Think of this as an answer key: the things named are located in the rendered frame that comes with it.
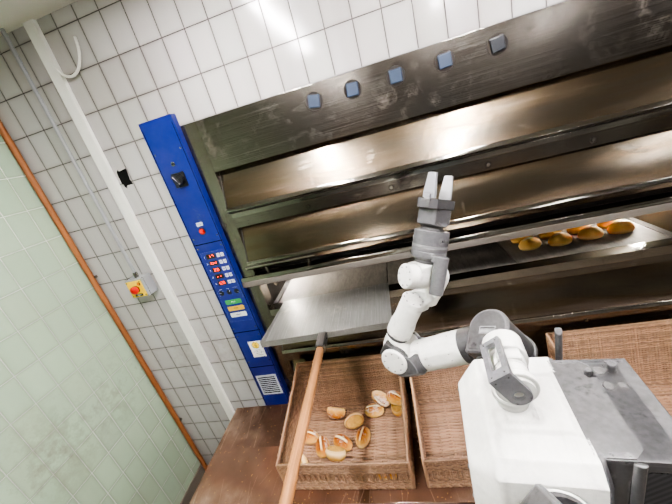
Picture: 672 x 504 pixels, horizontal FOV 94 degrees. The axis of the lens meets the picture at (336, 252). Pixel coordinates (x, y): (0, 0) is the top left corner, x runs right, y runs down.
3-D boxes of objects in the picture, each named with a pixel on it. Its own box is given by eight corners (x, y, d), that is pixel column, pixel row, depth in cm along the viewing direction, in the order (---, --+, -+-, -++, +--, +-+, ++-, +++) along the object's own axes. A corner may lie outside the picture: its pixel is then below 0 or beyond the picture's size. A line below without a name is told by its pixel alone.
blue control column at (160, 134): (335, 307, 379) (278, 121, 304) (347, 305, 375) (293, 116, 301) (295, 470, 203) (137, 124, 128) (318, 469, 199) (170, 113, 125)
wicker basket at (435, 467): (413, 390, 165) (403, 349, 155) (529, 379, 153) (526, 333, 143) (426, 490, 120) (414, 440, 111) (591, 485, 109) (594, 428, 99)
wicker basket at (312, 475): (310, 399, 178) (295, 361, 168) (410, 391, 165) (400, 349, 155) (284, 491, 134) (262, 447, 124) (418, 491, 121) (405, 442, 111)
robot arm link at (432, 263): (432, 243, 86) (426, 283, 88) (399, 241, 82) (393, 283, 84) (463, 251, 75) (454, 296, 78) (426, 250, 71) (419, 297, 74)
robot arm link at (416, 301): (440, 259, 85) (422, 297, 91) (412, 258, 81) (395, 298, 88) (454, 273, 80) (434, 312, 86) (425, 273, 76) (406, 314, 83)
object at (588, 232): (483, 216, 201) (482, 208, 199) (566, 199, 191) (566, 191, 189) (522, 253, 146) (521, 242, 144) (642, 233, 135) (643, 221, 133)
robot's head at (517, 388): (534, 359, 54) (503, 331, 53) (553, 400, 46) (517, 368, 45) (502, 375, 57) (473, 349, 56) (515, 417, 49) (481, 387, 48)
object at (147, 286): (142, 292, 166) (133, 275, 162) (158, 289, 163) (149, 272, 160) (132, 299, 159) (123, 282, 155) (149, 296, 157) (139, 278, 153)
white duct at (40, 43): (240, 436, 201) (26, 24, 122) (247, 436, 200) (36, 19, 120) (239, 439, 200) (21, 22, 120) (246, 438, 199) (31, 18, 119)
